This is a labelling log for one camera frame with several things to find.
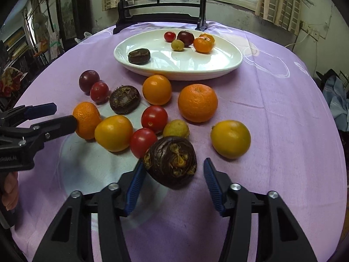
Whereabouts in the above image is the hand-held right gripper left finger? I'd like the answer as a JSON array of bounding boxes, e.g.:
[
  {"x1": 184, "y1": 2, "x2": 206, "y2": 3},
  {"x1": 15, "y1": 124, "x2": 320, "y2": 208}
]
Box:
[{"x1": 32, "y1": 160, "x2": 148, "y2": 262}]

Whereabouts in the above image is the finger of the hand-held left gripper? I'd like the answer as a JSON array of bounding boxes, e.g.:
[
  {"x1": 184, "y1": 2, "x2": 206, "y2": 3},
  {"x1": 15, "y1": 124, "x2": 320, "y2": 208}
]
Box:
[
  {"x1": 0, "y1": 103, "x2": 57, "y2": 127},
  {"x1": 0, "y1": 115, "x2": 78, "y2": 143}
]

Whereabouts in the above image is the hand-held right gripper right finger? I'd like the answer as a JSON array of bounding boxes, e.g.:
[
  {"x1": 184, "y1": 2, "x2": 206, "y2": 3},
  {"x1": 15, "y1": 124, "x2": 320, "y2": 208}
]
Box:
[{"x1": 203, "y1": 157, "x2": 318, "y2": 262}]

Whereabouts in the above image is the small mandarin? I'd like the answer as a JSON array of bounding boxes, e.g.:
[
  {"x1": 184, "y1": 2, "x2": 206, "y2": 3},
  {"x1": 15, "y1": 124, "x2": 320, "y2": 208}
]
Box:
[
  {"x1": 193, "y1": 36, "x2": 213, "y2": 54},
  {"x1": 199, "y1": 33, "x2": 216, "y2": 44},
  {"x1": 72, "y1": 102, "x2": 102, "y2": 140}
]

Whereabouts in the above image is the large dark brown water chestnut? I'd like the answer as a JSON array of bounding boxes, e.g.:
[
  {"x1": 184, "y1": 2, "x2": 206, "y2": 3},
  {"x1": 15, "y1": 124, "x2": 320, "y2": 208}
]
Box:
[{"x1": 143, "y1": 136, "x2": 197, "y2": 190}]

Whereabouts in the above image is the yellow-orange citrus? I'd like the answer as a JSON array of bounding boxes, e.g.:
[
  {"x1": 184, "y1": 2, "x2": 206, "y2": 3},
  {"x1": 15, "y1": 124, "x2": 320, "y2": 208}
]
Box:
[
  {"x1": 94, "y1": 115, "x2": 134, "y2": 153},
  {"x1": 210, "y1": 120, "x2": 251, "y2": 159}
]

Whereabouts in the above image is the dark purple tomato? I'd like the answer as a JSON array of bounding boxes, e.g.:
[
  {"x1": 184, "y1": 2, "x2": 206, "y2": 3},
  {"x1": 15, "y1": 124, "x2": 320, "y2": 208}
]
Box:
[
  {"x1": 177, "y1": 31, "x2": 195, "y2": 47},
  {"x1": 79, "y1": 70, "x2": 100, "y2": 93}
]

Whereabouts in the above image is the large mandarin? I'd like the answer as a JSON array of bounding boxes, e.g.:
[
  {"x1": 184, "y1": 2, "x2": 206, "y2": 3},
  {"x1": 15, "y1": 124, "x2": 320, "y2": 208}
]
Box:
[{"x1": 178, "y1": 84, "x2": 219, "y2": 123}]

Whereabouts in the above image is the smooth orange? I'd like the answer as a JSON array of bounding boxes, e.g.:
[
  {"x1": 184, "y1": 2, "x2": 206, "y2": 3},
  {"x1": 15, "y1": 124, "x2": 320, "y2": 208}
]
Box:
[{"x1": 142, "y1": 74, "x2": 172, "y2": 106}]

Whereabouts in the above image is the white oval plate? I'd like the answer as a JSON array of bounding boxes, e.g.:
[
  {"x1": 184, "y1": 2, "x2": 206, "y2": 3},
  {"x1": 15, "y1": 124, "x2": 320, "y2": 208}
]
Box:
[{"x1": 114, "y1": 28, "x2": 243, "y2": 81}]

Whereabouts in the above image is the person's left hand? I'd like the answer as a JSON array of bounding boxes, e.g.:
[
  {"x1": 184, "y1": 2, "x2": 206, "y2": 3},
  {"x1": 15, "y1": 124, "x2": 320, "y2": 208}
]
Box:
[{"x1": 1, "y1": 171, "x2": 19, "y2": 211}]

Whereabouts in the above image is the red patterned cloth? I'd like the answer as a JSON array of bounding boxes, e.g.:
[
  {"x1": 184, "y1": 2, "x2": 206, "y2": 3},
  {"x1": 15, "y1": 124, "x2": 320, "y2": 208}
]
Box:
[{"x1": 0, "y1": 68, "x2": 28, "y2": 97}]

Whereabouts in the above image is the cluttered shelf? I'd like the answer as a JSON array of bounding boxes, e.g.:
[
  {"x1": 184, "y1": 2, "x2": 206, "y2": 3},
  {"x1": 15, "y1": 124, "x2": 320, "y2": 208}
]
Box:
[{"x1": 0, "y1": 27, "x2": 36, "y2": 69}]

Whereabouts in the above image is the white plastic bag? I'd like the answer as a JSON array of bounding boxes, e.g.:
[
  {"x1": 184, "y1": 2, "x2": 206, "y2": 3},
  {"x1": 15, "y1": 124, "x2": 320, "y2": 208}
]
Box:
[{"x1": 75, "y1": 31, "x2": 93, "y2": 44}]

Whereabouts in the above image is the standing fan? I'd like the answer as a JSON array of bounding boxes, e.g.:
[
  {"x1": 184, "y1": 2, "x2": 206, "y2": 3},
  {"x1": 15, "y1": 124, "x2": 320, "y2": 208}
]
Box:
[{"x1": 33, "y1": 12, "x2": 50, "y2": 37}]

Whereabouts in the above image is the purple tablecloth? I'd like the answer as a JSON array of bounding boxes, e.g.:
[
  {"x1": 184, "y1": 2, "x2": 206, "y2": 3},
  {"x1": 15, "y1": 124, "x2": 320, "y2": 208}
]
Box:
[{"x1": 9, "y1": 22, "x2": 341, "y2": 262}]

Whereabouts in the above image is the dark wooden cabinet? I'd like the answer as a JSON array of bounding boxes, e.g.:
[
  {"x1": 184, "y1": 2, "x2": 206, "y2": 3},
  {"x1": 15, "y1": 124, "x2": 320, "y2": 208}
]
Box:
[{"x1": 56, "y1": 0, "x2": 93, "y2": 51}]

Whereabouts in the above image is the dark wooden round painted screen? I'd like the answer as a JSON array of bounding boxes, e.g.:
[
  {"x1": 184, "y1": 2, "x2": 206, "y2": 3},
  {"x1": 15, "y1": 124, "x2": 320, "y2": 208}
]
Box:
[{"x1": 113, "y1": 0, "x2": 209, "y2": 35}]

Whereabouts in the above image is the blue cloth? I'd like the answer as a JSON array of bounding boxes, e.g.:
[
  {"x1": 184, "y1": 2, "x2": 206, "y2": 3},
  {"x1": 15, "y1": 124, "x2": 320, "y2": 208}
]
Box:
[{"x1": 322, "y1": 75, "x2": 349, "y2": 131}]

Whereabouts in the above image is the white power cable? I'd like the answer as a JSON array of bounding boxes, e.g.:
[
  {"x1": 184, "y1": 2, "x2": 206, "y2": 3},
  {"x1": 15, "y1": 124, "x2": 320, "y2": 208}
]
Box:
[{"x1": 285, "y1": 34, "x2": 314, "y2": 50}]

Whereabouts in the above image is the wall power socket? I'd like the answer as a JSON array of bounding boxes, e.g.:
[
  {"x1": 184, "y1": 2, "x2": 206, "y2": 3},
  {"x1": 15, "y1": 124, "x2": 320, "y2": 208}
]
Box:
[{"x1": 300, "y1": 21, "x2": 328, "y2": 39}]

